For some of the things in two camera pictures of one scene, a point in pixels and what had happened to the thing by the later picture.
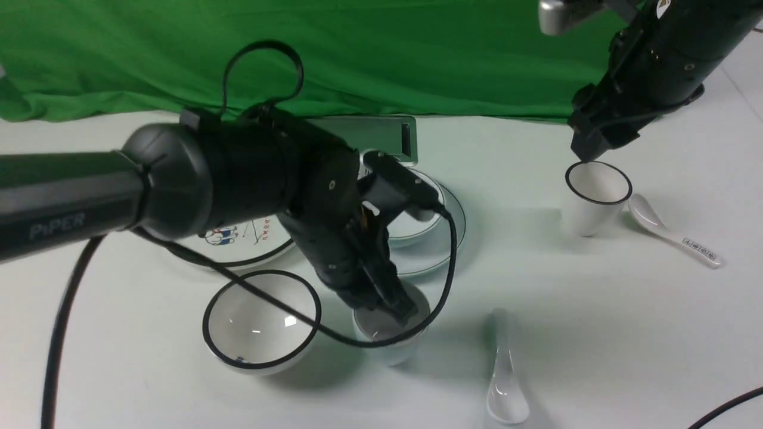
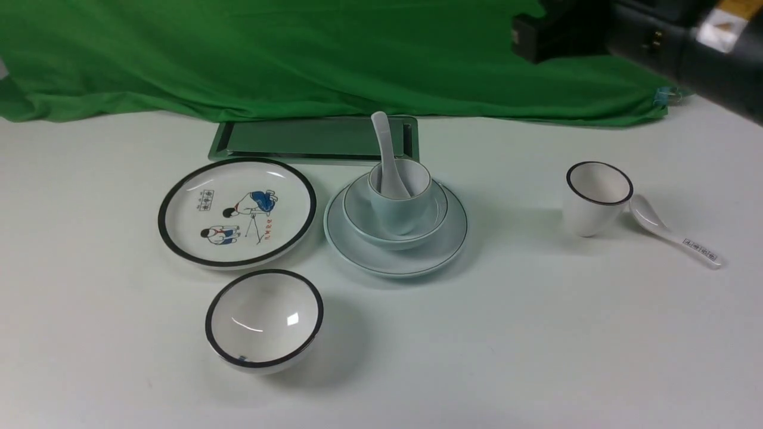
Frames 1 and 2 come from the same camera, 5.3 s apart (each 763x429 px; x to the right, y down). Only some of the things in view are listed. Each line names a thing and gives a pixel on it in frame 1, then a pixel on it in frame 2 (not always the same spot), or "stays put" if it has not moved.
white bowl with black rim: x=251 y=336 stays put
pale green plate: x=413 y=260 stays put
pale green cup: x=378 y=325 -> x=403 y=215
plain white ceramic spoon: x=506 y=403 -> x=392 y=184
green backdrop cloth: x=477 y=58 stays put
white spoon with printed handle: x=645 y=217 stays put
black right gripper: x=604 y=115 -> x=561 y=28
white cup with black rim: x=597 y=194 stays put
